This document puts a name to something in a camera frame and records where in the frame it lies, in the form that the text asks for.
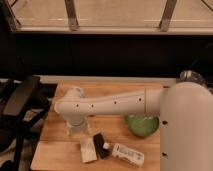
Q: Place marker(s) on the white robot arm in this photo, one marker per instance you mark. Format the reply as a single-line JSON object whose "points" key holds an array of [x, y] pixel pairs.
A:
{"points": [[185, 111]]}

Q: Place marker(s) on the green ceramic bowl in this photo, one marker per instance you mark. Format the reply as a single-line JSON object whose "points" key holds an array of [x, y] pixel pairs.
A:
{"points": [[142, 126]]}

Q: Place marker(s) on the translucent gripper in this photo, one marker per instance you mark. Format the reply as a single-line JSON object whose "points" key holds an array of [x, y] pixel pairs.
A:
{"points": [[78, 131]]}

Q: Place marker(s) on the black office chair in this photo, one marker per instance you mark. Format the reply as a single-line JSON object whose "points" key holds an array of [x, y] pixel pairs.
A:
{"points": [[21, 107]]}

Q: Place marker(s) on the blue round object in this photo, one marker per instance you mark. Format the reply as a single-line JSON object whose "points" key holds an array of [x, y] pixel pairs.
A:
{"points": [[191, 76]]}

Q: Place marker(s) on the white sponge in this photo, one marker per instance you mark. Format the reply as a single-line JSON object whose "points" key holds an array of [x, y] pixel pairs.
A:
{"points": [[88, 151]]}

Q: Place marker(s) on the wooden cutting board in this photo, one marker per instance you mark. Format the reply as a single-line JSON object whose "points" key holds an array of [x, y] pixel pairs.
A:
{"points": [[58, 150]]}

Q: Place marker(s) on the black brush block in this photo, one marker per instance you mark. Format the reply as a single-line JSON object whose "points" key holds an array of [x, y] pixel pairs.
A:
{"points": [[99, 142]]}

